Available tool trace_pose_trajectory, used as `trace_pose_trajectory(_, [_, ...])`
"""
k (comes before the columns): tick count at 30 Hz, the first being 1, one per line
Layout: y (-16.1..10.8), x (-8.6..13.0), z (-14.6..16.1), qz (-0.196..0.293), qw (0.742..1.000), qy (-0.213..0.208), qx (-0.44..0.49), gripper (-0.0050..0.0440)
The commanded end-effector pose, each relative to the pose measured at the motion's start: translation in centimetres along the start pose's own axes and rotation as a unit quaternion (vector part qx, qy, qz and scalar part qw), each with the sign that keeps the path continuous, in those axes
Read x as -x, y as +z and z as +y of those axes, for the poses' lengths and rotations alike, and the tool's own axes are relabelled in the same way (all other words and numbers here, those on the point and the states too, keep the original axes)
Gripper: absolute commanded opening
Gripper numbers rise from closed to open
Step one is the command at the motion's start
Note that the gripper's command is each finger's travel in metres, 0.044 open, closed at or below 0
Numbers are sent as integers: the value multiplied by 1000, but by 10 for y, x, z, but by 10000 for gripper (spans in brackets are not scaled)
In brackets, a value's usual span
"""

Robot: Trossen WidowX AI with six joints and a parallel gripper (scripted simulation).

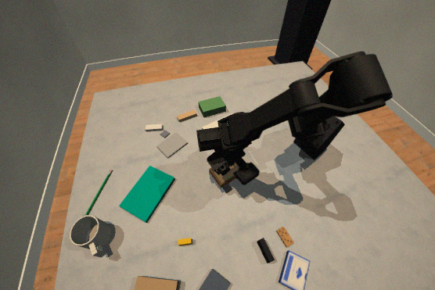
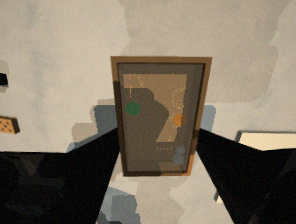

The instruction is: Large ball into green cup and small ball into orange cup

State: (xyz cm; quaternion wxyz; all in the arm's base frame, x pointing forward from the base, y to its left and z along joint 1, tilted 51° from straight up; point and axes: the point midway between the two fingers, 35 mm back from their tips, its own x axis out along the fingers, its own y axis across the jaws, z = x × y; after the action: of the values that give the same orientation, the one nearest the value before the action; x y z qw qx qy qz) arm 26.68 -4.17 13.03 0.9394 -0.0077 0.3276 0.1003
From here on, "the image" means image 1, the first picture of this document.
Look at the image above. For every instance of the brown rectangular box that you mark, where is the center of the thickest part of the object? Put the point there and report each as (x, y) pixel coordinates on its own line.
(151, 283)

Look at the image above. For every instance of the beige flat square plate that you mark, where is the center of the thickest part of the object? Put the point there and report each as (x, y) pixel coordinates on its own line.
(172, 144)

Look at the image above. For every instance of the light orange rectangular block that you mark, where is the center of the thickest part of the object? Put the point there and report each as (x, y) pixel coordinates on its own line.
(186, 116)

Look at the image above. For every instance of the wooden ball-in-hole puzzle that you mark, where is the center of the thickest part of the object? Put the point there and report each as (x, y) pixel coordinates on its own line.
(223, 180)

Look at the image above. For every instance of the cream rectangular block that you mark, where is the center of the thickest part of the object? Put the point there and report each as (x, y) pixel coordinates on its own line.
(154, 127)

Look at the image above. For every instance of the small yellow block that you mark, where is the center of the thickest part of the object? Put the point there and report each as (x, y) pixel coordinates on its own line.
(185, 241)

